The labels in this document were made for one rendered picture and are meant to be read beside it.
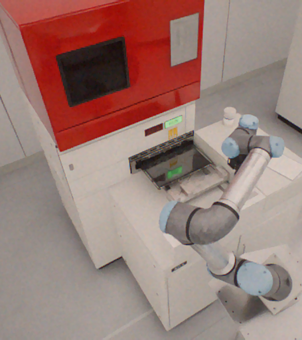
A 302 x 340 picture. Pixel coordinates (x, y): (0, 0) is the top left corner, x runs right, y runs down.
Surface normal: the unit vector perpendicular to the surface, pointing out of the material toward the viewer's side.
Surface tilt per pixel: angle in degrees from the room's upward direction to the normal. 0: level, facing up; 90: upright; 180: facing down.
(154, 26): 90
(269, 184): 0
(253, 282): 38
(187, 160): 0
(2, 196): 0
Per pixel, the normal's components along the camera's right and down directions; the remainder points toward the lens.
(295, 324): -0.05, -0.71
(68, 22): 0.51, 0.59
